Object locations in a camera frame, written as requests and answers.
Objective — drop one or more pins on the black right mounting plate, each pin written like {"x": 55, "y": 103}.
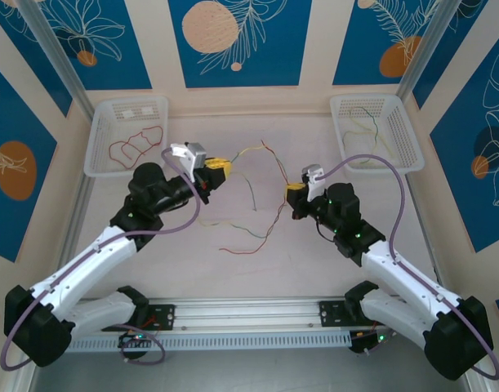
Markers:
{"x": 331, "y": 312}

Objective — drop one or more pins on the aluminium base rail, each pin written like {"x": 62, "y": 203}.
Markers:
{"x": 249, "y": 312}

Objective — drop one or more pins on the white plastic basket with labels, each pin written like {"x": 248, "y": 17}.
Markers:
{"x": 126, "y": 118}

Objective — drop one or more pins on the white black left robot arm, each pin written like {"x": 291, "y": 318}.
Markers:
{"x": 81, "y": 269}

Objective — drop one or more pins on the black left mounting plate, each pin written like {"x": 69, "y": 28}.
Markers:
{"x": 165, "y": 316}

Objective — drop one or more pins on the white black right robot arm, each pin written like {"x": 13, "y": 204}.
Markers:
{"x": 400, "y": 269}

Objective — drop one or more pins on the aluminium frame side rail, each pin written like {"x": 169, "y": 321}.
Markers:
{"x": 79, "y": 212}
{"x": 430, "y": 265}

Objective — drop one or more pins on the black electronics box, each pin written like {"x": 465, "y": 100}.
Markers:
{"x": 367, "y": 343}
{"x": 134, "y": 345}

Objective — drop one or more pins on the black mounting plate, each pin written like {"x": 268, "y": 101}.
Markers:
{"x": 331, "y": 312}
{"x": 165, "y": 316}

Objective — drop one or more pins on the aluminium frame post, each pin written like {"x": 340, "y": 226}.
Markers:
{"x": 57, "y": 53}
{"x": 424, "y": 45}

